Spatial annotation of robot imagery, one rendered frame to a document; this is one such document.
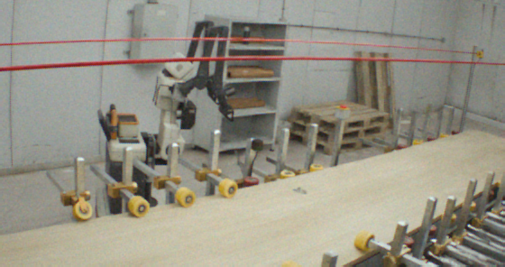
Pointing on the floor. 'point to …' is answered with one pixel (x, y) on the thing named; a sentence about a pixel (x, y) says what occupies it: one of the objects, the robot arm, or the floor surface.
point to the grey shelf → (261, 126)
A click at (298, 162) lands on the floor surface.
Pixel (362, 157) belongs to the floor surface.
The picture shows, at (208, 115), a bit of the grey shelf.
